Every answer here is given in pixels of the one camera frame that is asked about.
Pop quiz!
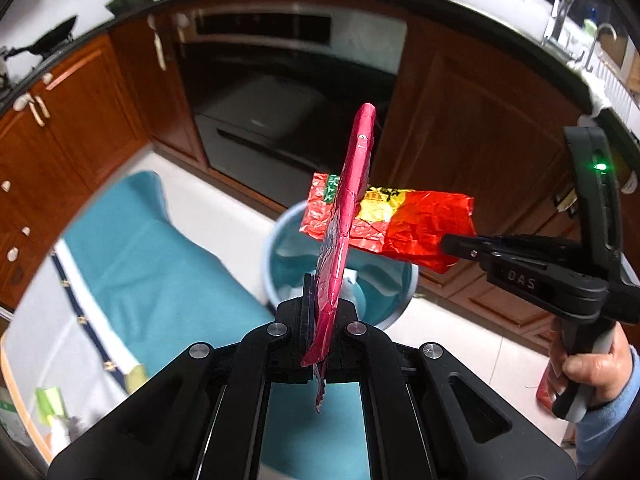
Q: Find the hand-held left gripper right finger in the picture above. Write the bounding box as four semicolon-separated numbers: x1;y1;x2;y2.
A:
325;300;578;480

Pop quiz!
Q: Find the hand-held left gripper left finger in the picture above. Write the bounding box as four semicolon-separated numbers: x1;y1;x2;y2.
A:
47;274;317;480

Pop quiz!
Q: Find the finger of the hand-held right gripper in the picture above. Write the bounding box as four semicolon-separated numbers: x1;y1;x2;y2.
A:
440;232;608;319

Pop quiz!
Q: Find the blue grey trash bin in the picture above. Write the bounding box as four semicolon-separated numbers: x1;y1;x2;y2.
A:
263;200;420;331

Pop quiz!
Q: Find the red snack wrapper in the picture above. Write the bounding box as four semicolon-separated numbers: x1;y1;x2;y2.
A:
300;172;476;275

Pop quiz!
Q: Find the pink foil wrapper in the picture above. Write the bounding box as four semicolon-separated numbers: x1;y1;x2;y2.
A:
301;103;378;413

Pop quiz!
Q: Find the person's right forearm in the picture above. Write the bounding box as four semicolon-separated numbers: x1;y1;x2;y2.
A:
575;345;640;477

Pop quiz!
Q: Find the person's right hand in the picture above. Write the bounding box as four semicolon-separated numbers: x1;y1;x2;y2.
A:
550;321;633;408

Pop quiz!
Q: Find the red packet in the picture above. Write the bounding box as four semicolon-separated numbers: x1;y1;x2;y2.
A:
536;360;563;413

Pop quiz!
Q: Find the brown wooden sink cabinet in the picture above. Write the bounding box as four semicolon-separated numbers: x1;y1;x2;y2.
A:
372;15;601;356

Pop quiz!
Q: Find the black built-in oven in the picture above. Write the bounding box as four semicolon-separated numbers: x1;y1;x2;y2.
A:
177;2;408;201

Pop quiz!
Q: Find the chrome kitchen faucet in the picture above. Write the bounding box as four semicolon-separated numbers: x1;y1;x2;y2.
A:
542;0;588;46

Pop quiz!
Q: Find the green paper scrap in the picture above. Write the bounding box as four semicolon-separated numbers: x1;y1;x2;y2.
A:
35;386;68;426

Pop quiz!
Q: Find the brown wooden cabinet with drawers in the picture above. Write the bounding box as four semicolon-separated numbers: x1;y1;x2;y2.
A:
0;35;151;311

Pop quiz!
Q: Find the black frying pan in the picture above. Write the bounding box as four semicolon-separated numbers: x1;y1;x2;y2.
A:
7;15;80;58

